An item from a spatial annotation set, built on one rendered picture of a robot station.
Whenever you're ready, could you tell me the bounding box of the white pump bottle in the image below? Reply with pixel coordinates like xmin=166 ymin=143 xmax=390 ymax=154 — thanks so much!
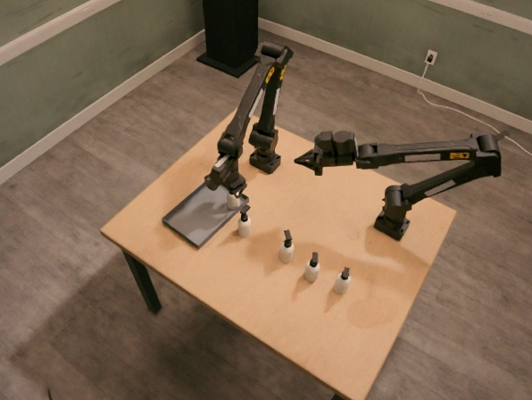
xmin=237 ymin=204 xmax=251 ymax=238
xmin=334 ymin=267 xmax=351 ymax=295
xmin=304 ymin=252 xmax=320 ymax=282
xmin=227 ymin=190 xmax=240 ymax=210
xmin=279 ymin=229 xmax=295 ymax=263

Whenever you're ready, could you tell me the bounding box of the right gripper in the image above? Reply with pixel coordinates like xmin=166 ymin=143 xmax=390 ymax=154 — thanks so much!
xmin=222 ymin=168 xmax=247 ymax=199

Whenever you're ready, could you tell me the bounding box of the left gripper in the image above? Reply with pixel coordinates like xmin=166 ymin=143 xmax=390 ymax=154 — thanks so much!
xmin=294 ymin=144 xmax=338 ymax=176

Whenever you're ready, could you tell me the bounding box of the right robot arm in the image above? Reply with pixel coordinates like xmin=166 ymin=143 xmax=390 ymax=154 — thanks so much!
xmin=204 ymin=40 xmax=294 ymax=191

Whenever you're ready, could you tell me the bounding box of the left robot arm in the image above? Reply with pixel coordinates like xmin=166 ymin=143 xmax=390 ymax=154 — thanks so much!
xmin=314 ymin=130 xmax=502 ymax=237

